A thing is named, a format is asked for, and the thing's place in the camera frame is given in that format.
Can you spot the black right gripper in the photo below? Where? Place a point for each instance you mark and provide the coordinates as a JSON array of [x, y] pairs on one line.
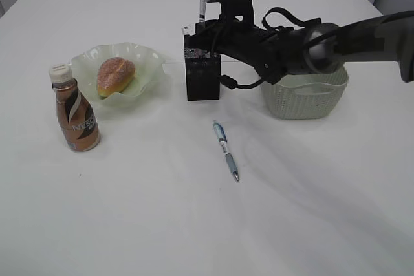
[[242, 42]]

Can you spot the clear plastic ruler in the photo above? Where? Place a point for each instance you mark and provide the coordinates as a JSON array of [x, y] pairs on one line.
[[188, 30]]

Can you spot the grey patterned pen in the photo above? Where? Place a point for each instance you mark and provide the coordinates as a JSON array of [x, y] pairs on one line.
[[202, 10]]

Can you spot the sugared bread roll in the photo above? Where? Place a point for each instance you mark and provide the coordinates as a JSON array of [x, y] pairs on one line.
[[114, 75]]

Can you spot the brown coffee drink bottle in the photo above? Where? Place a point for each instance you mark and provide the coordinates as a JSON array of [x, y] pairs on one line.
[[74, 113]]

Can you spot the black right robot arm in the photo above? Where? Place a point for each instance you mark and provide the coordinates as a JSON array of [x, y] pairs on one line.
[[308, 47]]

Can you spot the pale green plastic basket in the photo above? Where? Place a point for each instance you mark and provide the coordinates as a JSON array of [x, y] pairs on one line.
[[305, 97]]

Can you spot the black mesh pen holder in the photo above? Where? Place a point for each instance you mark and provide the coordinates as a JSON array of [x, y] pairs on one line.
[[202, 72]]

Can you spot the blue grey pen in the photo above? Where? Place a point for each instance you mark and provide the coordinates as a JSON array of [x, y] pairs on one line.
[[221, 136]]

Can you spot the pale green wavy plate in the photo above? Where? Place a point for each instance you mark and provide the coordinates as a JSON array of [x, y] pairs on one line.
[[148, 65]]

